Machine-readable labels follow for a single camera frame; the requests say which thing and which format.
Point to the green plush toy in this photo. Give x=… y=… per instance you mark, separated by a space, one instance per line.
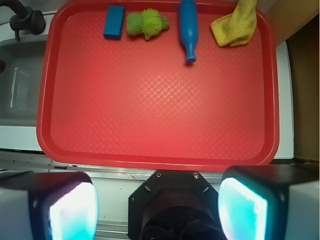
x=149 y=23

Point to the grey sink basin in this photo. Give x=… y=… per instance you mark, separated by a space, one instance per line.
x=20 y=80

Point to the black faucet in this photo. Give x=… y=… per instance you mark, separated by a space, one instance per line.
x=25 y=18

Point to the red plastic tray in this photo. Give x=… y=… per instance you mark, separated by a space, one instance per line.
x=136 y=103

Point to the yellow cloth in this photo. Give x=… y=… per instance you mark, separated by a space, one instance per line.
x=238 y=27

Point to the blue plastic bottle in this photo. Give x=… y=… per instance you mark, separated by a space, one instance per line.
x=188 y=28

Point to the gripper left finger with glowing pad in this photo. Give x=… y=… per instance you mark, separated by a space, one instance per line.
x=47 y=206

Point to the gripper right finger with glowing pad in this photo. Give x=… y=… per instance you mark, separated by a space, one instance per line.
x=270 y=202

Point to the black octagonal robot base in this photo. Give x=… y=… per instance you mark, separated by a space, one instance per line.
x=174 y=205

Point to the blue rectangular block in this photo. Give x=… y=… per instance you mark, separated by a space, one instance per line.
x=114 y=22

